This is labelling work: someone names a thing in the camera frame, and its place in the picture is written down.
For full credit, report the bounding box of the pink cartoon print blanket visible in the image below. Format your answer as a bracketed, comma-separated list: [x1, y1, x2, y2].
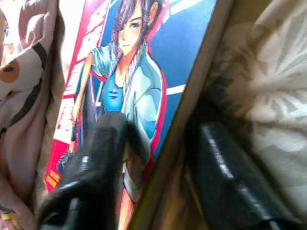
[0, 0, 67, 230]

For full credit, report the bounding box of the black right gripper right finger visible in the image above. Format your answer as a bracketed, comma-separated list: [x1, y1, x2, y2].
[191, 121, 300, 230]

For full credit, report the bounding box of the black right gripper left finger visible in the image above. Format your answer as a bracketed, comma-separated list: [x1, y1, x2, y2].
[37, 111, 131, 230]

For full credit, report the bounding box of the bed with beige floral sheet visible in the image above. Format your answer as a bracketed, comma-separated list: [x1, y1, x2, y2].
[129, 0, 307, 230]

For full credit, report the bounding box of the colourful manga book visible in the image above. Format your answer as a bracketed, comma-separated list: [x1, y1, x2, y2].
[44, 0, 237, 230]

